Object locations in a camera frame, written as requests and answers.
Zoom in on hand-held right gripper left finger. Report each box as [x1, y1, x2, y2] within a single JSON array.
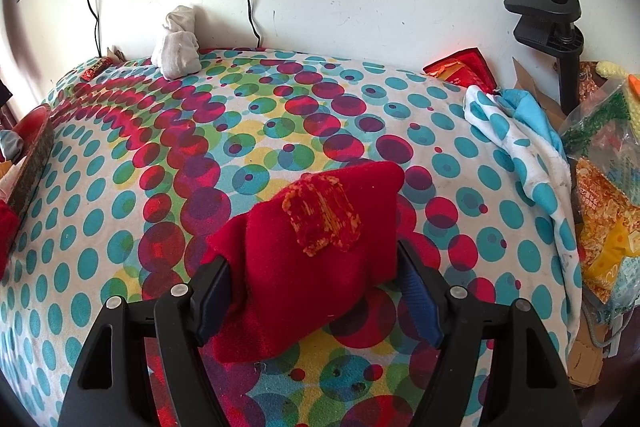
[[57, 254, 236, 427]]

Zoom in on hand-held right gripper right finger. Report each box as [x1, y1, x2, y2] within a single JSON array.
[[396, 239, 583, 427]]

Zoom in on red sock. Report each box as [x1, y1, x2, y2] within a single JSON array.
[[0, 202, 21, 275], [207, 161, 406, 364]]

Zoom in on round red metal tray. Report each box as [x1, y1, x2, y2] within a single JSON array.
[[7, 103, 56, 223]]

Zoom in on light blue sock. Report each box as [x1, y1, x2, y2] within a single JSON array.
[[0, 127, 26, 162]]

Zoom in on polka dot blanket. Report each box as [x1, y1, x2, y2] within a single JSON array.
[[0, 47, 583, 427]]

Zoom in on orange snack packet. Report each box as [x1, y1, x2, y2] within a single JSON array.
[[575, 157, 640, 303]]

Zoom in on shiny red packet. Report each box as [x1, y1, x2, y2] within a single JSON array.
[[422, 48, 500, 90]]

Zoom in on clear plastic bag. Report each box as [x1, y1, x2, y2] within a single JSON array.
[[559, 74, 640, 323]]

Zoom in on knotted white sock bundle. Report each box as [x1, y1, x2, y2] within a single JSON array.
[[151, 5, 202, 80]]

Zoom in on red candy wrapper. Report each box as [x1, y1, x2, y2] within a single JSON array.
[[80, 57, 113, 82]]

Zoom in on black desk clamp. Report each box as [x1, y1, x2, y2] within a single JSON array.
[[502, 0, 586, 116]]

